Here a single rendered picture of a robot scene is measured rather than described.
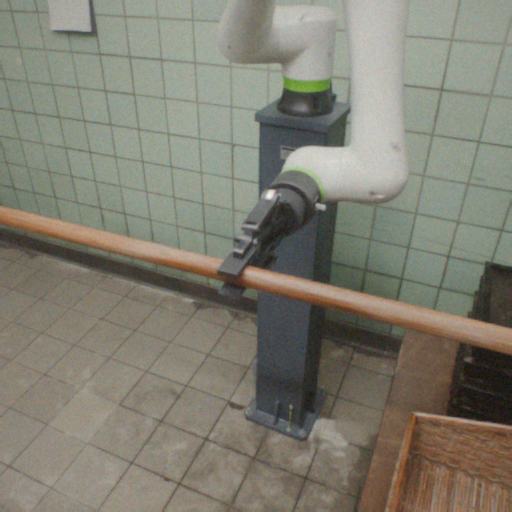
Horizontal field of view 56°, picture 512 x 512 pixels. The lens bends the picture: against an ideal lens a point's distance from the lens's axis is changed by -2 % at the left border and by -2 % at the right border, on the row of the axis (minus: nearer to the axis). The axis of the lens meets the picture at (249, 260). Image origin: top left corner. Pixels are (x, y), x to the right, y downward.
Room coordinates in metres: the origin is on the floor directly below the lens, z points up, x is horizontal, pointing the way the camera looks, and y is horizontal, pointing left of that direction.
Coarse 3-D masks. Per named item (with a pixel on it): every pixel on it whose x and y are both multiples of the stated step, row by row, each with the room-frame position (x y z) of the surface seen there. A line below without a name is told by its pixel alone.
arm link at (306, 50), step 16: (288, 16) 1.23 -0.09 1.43; (304, 16) 1.24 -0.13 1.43; (320, 16) 1.24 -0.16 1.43; (288, 32) 1.22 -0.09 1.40; (304, 32) 1.22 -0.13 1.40; (320, 32) 1.23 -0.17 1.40; (288, 48) 1.22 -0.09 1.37; (304, 48) 1.23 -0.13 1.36; (320, 48) 1.23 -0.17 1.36; (288, 64) 1.25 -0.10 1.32; (304, 64) 1.23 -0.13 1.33; (320, 64) 1.23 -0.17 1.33; (288, 80) 1.25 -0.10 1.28; (304, 80) 1.23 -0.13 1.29; (320, 80) 1.23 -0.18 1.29
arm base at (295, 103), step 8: (328, 88) 1.26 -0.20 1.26; (288, 96) 1.25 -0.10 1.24; (296, 96) 1.24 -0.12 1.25; (304, 96) 1.23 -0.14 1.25; (312, 96) 1.23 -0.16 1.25; (320, 96) 1.24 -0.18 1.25; (328, 96) 1.26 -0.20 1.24; (336, 96) 1.35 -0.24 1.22; (280, 104) 1.28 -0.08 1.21; (288, 104) 1.24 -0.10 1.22; (296, 104) 1.23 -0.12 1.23; (304, 104) 1.23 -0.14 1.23; (312, 104) 1.23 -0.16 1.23; (320, 104) 1.23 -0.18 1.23; (328, 104) 1.25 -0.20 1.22; (280, 112) 1.26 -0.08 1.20; (288, 112) 1.24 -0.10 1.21; (296, 112) 1.22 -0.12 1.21; (304, 112) 1.22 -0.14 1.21; (312, 112) 1.22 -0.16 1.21; (320, 112) 1.22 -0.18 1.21; (328, 112) 1.24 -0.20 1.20
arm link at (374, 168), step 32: (352, 0) 0.89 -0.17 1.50; (384, 0) 0.86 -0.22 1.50; (352, 32) 0.88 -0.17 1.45; (384, 32) 0.85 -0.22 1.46; (352, 64) 0.87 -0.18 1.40; (384, 64) 0.84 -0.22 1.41; (352, 96) 0.86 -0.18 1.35; (384, 96) 0.82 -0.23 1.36; (352, 128) 0.84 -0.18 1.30; (384, 128) 0.80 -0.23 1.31; (352, 160) 0.80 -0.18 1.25; (384, 160) 0.78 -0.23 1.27; (352, 192) 0.78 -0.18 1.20; (384, 192) 0.76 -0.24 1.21
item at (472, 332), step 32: (32, 224) 0.67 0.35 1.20; (64, 224) 0.66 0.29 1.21; (128, 256) 0.60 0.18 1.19; (160, 256) 0.58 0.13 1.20; (192, 256) 0.57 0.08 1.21; (256, 288) 0.52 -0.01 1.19; (288, 288) 0.50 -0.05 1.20; (320, 288) 0.49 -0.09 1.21; (384, 320) 0.45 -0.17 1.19; (416, 320) 0.44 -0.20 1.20; (448, 320) 0.43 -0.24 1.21
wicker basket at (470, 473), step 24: (408, 432) 0.62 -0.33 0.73; (432, 432) 0.65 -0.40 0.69; (456, 432) 0.63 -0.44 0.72; (480, 432) 0.61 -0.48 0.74; (504, 432) 0.59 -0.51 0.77; (408, 456) 0.57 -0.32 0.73; (432, 456) 0.64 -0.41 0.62; (456, 456) 0.62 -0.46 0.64; (480, 456) 0.61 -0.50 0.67; (504, 456) 0.59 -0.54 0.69; (408, 480) 0.60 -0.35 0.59; (432, 480) 0.60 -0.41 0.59; (456, 480) 0.60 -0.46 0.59; (480, 480) 0.60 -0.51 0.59; (504, 480) 0.58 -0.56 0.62; (408, 504) 0.55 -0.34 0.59; (432, 504) 0.54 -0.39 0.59; (456, 504) 0.54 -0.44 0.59; (480, 504) 0.54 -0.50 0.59; (504, 504) 0.54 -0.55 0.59
